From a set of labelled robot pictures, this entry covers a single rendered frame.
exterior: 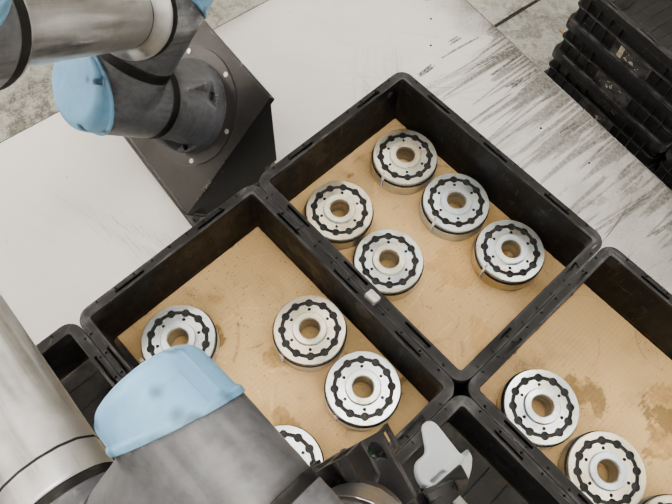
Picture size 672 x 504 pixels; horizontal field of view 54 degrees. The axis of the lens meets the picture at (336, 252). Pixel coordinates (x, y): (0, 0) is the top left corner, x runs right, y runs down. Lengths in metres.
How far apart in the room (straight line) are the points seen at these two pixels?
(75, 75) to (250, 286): 0.37
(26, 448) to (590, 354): 0.77
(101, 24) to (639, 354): 0.82
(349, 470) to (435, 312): 0.53
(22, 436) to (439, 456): 0.33
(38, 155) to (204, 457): 1.03
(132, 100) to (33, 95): 1.43
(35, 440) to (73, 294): 0.72
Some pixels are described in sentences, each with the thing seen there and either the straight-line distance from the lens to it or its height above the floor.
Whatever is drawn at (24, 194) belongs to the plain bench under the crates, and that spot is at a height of 0.70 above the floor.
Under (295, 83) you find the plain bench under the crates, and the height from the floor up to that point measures 0.70.
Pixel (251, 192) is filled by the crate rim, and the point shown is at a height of 0.93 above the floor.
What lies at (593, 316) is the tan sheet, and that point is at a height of 0.83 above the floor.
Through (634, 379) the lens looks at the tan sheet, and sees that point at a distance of 1.03.
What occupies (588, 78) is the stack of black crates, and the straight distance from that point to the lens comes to 1.88.
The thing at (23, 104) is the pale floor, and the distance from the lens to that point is 2.35.
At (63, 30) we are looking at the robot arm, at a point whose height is 1.25.
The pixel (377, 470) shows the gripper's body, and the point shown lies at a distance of 0.53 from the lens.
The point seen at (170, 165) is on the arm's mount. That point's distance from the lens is 1.14.
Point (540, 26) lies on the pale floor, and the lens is 2.50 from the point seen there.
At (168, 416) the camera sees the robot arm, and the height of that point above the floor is 1.39.
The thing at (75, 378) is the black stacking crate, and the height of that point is 0.83.
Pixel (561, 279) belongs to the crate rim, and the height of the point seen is 0.92.
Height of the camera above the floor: 1.73
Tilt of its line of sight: 66 degrees down
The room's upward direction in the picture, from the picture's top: 4 degrees clockwise
